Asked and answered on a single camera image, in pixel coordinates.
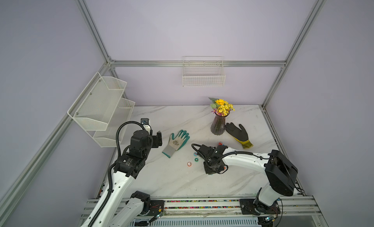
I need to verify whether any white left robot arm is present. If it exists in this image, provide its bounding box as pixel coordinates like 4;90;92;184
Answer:
82;118;162;227

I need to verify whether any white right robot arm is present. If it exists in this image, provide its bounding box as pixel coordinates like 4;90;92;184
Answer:
191;144;298;215

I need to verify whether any green grey work glove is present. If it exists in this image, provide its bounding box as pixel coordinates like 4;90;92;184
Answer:
162;130;190;158

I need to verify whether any dark glass flower vase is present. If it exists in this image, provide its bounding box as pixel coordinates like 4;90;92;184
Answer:
210;114;226;135

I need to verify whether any black yellow work glove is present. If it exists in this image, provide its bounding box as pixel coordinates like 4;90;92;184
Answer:
225;123;253;149

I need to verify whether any white two-tier mesh shelf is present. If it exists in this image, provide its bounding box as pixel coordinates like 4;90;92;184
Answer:
67;73;135;148

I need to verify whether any yellow artificial flower bouquet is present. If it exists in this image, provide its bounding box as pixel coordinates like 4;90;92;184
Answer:
208;97;235;117

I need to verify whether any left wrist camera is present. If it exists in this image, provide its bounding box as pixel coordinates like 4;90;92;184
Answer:
140;118;152;135

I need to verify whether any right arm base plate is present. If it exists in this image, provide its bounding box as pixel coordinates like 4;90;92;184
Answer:
239;199;281;216

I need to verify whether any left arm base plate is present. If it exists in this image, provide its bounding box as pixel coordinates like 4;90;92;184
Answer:
139;200;165;216

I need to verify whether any white wire wall basket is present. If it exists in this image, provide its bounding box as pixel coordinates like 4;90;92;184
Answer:
182;56;226;87

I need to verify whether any aluminium front rail frame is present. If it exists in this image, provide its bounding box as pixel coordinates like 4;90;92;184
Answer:
79;195;328;227

